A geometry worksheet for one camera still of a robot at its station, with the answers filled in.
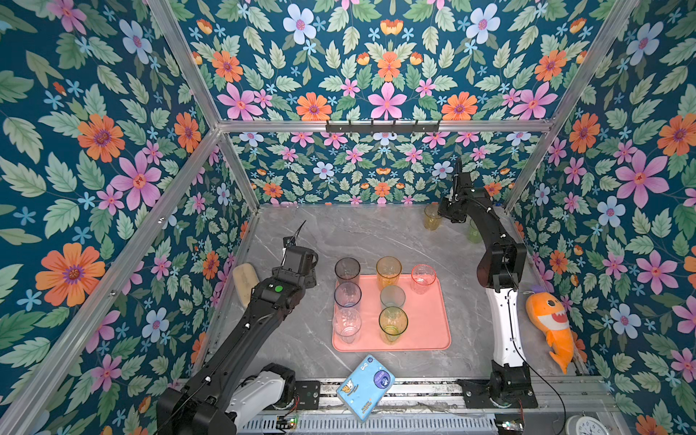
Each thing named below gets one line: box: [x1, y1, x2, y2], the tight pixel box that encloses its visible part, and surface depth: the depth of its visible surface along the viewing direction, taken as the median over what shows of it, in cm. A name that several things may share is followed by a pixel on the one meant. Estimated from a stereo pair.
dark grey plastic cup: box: [334, 257, 362, 284], surface depth 87 cm
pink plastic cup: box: [410, 263, 437, 295], surface depth 95 cm
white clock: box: [564, 410, 611, 435], surface depth 68 cm
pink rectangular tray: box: [331, 274, 453, 351], surface depth 88 cm
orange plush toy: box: [525, 291, 575, 375], surface depth 82 cm
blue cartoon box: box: [336, 354, 397, 423], surface depth 72 cm
